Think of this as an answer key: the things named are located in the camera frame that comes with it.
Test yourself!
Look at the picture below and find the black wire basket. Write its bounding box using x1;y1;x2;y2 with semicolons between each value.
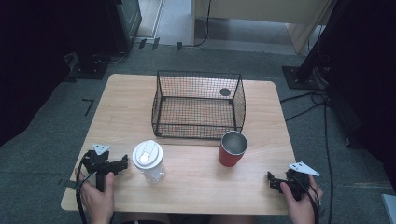
150;69;247;140

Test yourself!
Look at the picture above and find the black hanging cable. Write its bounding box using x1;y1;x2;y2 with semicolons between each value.
191;0;213;49

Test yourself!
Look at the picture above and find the person's right hand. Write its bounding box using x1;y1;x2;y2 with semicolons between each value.
279;175;324;224

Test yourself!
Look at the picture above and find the clear plastic bottle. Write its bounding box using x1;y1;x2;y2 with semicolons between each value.
140;160;166;184

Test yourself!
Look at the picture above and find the black stand post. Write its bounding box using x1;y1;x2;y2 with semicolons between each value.
295;0;347;82

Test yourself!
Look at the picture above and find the black equipment case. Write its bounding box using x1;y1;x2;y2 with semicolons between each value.
104;0;143;54

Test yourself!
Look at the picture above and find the black stand base plate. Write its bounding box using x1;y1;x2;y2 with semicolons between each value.
68;55;109;81
281;64;330;91

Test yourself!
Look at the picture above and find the red metal cup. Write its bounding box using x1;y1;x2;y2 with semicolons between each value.
218;130;249;168

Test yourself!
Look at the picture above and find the black tape corner mark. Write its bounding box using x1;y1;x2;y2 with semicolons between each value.
81;98;95;118

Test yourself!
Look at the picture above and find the person's left hand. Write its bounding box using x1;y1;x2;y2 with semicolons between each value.
74;167;116;224

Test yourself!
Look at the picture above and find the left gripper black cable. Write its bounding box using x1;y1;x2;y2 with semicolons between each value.
75;151;98;224

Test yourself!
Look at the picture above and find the black cable on floor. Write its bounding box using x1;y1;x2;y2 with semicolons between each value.
279;89;328;123

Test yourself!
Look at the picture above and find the light wooden cabinet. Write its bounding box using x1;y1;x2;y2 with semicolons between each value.
190;0;338;54

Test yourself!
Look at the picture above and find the long black floor cable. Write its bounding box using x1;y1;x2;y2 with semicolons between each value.
322;102;334;224

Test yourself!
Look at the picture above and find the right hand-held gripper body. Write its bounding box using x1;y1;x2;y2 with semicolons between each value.
277;161;321;202

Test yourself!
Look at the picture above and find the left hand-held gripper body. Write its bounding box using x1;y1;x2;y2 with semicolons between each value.
81;143;124;192

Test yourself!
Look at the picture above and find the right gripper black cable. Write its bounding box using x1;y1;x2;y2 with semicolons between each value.
291;175;322;224

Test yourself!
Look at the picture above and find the white flat object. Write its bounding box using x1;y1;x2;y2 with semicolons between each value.
380;192;396;224

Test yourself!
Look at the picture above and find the white bottle lid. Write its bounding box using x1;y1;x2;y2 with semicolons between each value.
132;139;164;171

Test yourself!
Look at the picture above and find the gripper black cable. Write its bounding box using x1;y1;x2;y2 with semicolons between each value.
75;151;98;224
291;175;322;224

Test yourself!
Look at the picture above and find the dark curtain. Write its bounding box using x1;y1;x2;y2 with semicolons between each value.
0;0;108;147
323;0;396;190

